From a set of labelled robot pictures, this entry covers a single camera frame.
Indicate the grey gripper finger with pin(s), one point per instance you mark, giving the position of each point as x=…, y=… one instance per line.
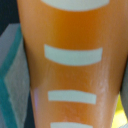
x=15, y=101

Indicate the orange bread loaf toy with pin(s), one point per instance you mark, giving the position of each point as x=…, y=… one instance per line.
x=77, y=52

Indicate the yellow banana toy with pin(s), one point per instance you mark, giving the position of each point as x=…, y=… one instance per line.
x=119, y=117

